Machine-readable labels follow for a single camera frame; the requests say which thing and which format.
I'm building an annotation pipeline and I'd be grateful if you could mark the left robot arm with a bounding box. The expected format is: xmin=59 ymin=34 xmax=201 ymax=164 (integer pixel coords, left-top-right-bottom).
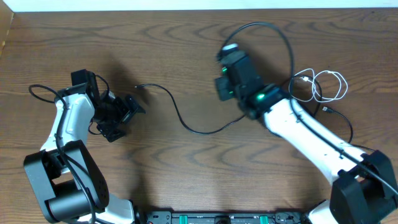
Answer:
xmin=24 ymin=69 xmax=145 ymax=223

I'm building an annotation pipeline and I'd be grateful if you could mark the right camera cable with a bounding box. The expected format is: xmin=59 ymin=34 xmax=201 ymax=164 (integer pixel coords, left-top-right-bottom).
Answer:
xmin=217 ymin=21 xmax=398 ymax=197

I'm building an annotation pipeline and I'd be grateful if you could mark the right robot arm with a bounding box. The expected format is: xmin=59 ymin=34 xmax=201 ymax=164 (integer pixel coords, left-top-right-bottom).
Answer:
xmin=215 ymin=45 xmax=397 ymax=223

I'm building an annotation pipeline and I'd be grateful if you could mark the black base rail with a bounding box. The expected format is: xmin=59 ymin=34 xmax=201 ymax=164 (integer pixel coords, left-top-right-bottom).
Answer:
xmin=136 ymin=211 xmax=307 ymax=224

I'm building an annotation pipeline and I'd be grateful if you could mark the white USB cable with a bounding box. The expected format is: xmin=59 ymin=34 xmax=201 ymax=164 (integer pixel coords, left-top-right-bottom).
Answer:
xmin=288 ymin=68 xmax=349 ymax=104

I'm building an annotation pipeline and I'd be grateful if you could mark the cardboard box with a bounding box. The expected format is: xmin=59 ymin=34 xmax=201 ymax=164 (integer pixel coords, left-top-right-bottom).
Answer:
xmin=0 ymin=0 xmax=14 ymax=55

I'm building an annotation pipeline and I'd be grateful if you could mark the black USB cable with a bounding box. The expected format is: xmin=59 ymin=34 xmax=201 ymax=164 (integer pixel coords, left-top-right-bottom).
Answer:
xmin=279 ymin=74 xmax=376 ymax=153
xmin=134 ymin=83 xmax=248 ymax=136

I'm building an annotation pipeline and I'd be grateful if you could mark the left camera cable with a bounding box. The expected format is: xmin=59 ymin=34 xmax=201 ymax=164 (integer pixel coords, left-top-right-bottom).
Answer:
xmin=28 ymin=83 xmax=103 ymax=224

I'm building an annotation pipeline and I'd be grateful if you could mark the camera cable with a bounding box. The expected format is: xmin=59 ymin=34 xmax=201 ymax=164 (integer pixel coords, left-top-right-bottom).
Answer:
xmin=217 ymin=21 xmax=398 ymax=197
xmin=28 ymin=83 xmax=103 ymax=224

